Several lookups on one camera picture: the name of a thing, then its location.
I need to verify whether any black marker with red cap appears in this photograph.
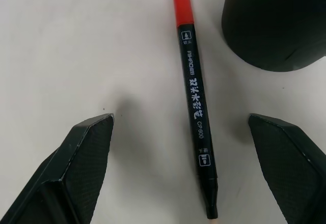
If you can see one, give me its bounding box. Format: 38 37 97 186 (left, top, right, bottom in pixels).
172 0 219 220

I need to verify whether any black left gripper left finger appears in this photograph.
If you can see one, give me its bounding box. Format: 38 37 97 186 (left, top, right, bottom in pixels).
0 113 115 224

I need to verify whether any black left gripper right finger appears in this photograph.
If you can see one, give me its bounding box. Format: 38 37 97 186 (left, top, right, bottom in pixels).
248 113 326 224

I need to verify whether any black cylindrical cup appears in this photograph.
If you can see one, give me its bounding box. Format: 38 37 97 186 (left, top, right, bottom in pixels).
221 0 326 72

